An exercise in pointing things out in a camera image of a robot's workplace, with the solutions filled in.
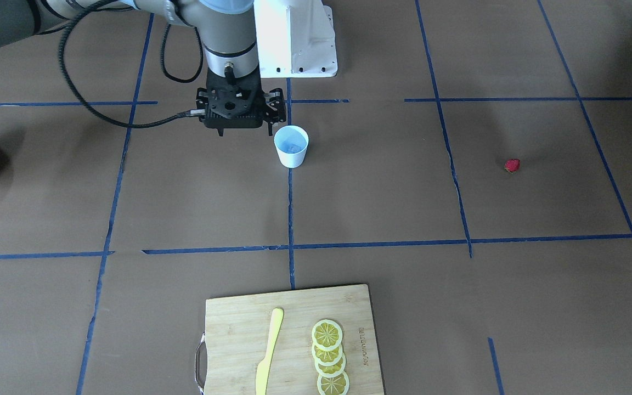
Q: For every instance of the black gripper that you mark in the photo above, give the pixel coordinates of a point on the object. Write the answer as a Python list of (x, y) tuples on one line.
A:
[(276, 106)]

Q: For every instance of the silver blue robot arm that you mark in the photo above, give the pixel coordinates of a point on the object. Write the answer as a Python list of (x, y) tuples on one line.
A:
[(226, 35)]

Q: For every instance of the light blue cup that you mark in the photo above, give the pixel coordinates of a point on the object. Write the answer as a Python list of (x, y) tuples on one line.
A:
[(291, 134)]

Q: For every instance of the wooden cutting board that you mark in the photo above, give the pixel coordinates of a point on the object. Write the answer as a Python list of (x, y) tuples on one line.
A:
[(235, 337)]

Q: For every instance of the lemon slice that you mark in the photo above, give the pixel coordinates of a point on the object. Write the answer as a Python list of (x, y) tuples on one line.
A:
[(330, 371), (338, 384), (327, 335), (327, 357)]

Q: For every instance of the yellow plastic knife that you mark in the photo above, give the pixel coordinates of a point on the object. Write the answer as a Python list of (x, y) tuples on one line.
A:
[(264, 366)]

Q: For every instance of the red strawberry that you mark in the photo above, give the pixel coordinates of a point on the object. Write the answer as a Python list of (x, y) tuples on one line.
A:
[(512, 165)]

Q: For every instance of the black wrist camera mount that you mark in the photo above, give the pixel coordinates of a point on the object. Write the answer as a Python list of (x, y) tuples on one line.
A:
[(237, 105)]

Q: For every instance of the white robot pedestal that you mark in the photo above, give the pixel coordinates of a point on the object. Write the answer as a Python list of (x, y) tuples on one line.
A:
[(295, 39)]

